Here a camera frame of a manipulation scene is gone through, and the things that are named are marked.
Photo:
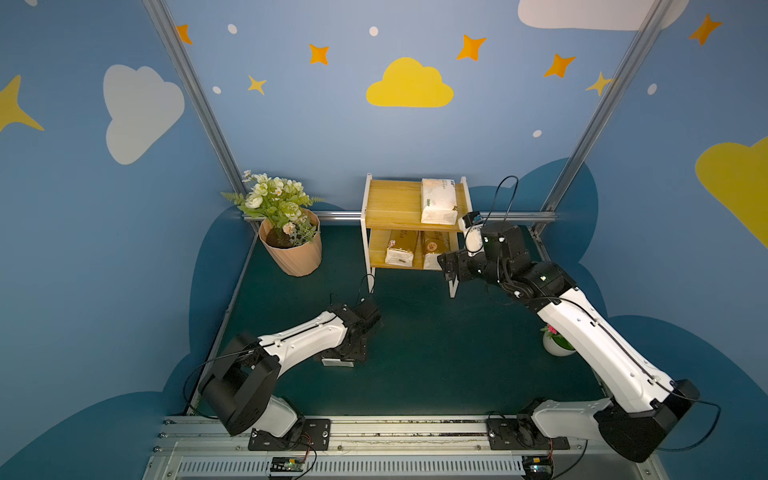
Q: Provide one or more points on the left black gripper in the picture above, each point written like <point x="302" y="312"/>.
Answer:
<point x="352" y="346"/>

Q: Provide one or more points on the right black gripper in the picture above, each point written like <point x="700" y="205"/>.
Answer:
<point x="459" y="267"/>

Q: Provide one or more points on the white tissue pack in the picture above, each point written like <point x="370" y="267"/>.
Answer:
<point x="334" y="362"/>
<point x="438" y="201"/>

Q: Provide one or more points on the gold tissue pack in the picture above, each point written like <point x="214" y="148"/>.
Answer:
<point x="434" y="244"/>
<point x="401" y="246"/>

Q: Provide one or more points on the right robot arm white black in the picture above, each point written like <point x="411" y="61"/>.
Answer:
<point x="643" y="404"/>

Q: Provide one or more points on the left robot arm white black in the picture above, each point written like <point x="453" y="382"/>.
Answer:
<point x="239" y="384"/>

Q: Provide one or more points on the two-tier wooden white shelf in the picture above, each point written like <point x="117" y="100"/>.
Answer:
<point x="394" y="205"/>

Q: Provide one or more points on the small white pot pink flowers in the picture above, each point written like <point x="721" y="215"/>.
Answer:
<point x="555" y="343"/>

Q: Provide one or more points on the left green circuit board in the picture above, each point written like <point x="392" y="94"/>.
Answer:
<point x="287" y="466"/>

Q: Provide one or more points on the green circuit board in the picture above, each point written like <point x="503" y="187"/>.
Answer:
<point x="287" y="466"/>
<point x="537" y="468"/>

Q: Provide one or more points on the right green circuit board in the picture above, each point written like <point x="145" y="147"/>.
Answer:
<point x="537" y="468"/>

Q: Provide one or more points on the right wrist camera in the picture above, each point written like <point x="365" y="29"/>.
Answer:
<point x="471" y="227"/>

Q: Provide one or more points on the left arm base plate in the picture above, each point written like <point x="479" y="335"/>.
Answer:
<point x="313" y="432"/>

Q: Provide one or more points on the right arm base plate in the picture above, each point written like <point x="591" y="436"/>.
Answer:
<point x="513" y="434"/>

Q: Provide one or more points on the aluminium mounting rail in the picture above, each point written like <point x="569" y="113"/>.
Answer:
<point x="381" y="447"/>

